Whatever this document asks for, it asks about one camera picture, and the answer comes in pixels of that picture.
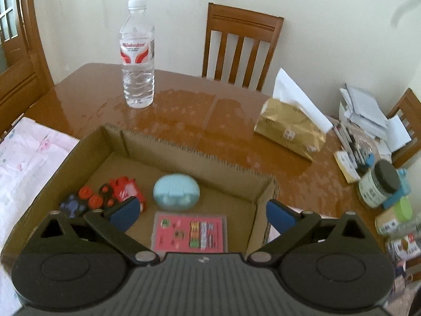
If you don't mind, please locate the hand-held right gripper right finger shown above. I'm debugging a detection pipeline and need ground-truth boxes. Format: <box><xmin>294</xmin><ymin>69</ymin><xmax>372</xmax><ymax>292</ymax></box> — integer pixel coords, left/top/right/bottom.
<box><xmin>248</xmin><ymin>199</ymin><xmax>384</xmax><ymax>266</ymax></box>

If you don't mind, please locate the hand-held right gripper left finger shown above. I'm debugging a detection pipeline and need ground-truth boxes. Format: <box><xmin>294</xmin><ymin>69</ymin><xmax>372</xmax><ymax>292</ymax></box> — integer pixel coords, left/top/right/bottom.
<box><xmin>23</xmin><ymin>197</ymin><xmax>158</xmax><ymax>266</ymax></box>

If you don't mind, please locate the red toy cube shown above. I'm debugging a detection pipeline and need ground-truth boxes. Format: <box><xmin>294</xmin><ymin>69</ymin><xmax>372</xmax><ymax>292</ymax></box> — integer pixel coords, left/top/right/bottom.
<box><xmin>108</xmin><ymin>176</ymin><xmax>146</xmax><ymax>212</ymax></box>

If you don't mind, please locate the black toy cube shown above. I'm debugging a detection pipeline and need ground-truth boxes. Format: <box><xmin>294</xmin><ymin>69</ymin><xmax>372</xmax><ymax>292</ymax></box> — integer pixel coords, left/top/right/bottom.
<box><xmin>78</xmin><ymin>182</ymin><xmax>114</xmax><ymax>210</ymax></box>

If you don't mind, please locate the pink card pack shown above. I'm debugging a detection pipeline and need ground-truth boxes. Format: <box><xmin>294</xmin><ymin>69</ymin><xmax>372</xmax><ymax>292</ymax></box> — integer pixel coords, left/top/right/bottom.
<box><xmin>152</xmin><ymin>212</ymin><xmax>228</xmax><ymax>254</ymax></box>

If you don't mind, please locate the teal round case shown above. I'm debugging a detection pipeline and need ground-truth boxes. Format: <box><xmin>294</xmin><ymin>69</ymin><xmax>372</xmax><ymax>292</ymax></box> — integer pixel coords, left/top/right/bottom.
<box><xmin>153</xmin><ymin>172</ymin><xmax>201</xmax><ymax>212</ymax></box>

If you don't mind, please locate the cardboard box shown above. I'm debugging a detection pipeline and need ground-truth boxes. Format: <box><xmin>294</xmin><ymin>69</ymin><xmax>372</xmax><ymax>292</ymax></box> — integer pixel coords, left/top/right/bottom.
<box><xmin>0</xmin><ymin>122</ymin><xmax>280</xmax><ymax>268</ymax></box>

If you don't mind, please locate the yellow note pad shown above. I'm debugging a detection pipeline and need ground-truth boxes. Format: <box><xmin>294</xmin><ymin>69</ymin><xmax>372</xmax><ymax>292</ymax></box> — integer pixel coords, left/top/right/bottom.
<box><xmin>333</xmin><ymin>151</ymin><xmax>361</xmax><ymax>184</ymax></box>

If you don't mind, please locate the gold tissue pack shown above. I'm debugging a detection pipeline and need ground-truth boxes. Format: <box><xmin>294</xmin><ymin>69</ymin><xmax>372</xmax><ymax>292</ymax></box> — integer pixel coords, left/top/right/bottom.
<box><xmin>253</xmin><ymin>68</ymin><xmax>334</xmax><ymax>162</ymax></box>

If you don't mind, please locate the small black-lidded glass jar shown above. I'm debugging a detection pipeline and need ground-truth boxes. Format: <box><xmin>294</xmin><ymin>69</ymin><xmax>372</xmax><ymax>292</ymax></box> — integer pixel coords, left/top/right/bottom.
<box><xmin>357</xmin><ymin>159</ymin><xmax>402</xmax><ymax>209</ymax></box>

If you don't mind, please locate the bundle of pens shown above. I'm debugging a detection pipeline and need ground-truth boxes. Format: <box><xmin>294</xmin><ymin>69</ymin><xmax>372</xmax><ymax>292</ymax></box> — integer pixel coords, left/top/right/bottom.
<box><xmin>332</xmin><ymin>122</ymin><xmax>376</xmax><ymax>176</ymax></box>

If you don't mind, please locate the pink floral tablecloth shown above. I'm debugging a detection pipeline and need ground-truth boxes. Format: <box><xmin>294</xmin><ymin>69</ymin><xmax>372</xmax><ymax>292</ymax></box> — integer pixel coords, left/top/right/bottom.
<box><xmin>0</xmin><ymin>116</ymin><xmax>308</xmax><ymax>316</ymax></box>

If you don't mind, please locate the green-lidded jar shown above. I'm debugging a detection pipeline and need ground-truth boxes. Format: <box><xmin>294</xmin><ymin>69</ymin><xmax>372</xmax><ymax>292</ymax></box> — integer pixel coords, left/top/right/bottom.
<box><xmin>374</xmin><ymin>199</ymin><xmax>414</xmax><ymax>236</ymax></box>

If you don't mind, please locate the blue plastic holder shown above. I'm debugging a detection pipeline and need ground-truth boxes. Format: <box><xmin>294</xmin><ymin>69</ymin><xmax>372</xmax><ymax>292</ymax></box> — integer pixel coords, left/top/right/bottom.
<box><xmin>383</xmin><ymin>168</ymin><xmax>410</xmax><ymax>209</ymax></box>

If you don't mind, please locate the large clear black-lidded jar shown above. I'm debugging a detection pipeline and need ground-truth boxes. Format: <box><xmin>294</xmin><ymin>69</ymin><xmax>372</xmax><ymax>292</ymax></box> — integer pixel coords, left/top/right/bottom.
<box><xmin>384</xmin><ymin>233</ymin><xmax>418</xmax><ymax>271</ymax></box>

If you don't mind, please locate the pile of white papers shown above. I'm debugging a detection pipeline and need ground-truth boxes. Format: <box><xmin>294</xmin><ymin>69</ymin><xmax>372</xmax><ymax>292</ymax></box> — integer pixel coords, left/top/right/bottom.
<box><xmin>338</xmin><ymin>83</ymin><xmax>412</xmax><ymax>154</ymax></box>

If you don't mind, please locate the clear plastic water bottle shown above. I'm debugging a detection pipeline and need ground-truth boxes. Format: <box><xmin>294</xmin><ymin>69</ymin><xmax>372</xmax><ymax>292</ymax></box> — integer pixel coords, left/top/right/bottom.
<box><xmin>119</xmin><ymin>0</ymin><xmax>156</xmax><ymax>109</ymax></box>

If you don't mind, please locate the wooden slatted chair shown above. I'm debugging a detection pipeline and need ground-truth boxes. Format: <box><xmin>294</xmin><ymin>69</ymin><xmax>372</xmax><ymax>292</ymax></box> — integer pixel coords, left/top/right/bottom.
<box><xmin>386</xmin><ymin>87</ymin><xmax>421</xmax><ymax>169</ymax></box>
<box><xmin>0</xmin><ymin>53</ymin><xmax>55</xmax><ymax>139</ymax></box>
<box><xmin>201</xmin><ymin>2</ymin><xmax>285</xmax><ymax>92</ymax></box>

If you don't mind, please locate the wooden door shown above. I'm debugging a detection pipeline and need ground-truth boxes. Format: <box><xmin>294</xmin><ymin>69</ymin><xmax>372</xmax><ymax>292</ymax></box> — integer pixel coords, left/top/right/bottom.
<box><xmin>0</xmin><ymin>0</ymin><xmax>55</xmax><ymax>87</ymax></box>

